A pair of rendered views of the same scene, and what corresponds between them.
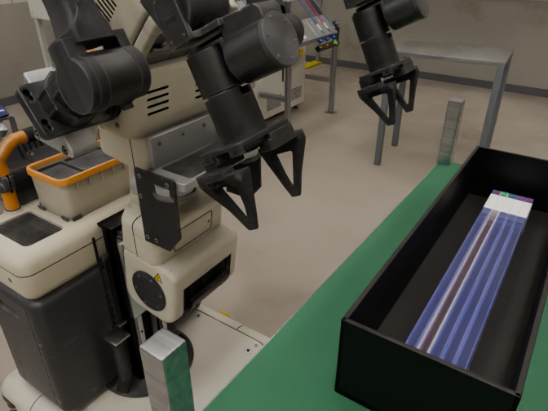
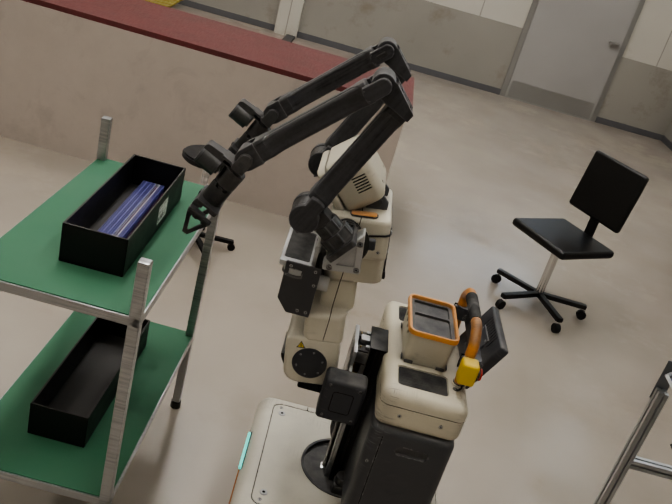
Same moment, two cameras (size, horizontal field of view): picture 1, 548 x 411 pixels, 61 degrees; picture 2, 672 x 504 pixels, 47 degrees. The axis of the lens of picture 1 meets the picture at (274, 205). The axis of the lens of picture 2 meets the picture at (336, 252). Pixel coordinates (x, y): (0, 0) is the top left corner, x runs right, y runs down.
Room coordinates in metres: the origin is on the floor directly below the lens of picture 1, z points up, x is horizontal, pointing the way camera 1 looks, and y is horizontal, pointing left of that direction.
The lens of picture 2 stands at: (2.52, -0.99, 2.00)
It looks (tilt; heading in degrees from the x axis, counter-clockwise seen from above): 25 degrees down; 144
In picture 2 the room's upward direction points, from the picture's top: 16 degrees clockwise
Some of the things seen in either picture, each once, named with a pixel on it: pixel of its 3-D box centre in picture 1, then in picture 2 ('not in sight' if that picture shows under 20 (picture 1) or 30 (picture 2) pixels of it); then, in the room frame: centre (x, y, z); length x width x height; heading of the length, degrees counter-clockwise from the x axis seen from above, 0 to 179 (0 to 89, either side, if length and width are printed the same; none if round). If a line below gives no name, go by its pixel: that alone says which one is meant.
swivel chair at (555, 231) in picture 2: not in sight; (565, 237); (-0.17, 2.59, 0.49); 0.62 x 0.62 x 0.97
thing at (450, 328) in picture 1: (477, 271); (127, 217); (0.55, -0.30, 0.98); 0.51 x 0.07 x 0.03; 146
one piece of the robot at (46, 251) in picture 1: (110, 269); (394, 403); (1.07, 0.47, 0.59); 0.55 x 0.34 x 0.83; 146
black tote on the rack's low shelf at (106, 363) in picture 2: not in sight; (94, 371); (0.53, -0.32, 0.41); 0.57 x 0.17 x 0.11; 145
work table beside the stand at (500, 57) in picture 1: (439, 109); not in sight; (3.10, -1.14, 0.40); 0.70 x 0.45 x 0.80; 60
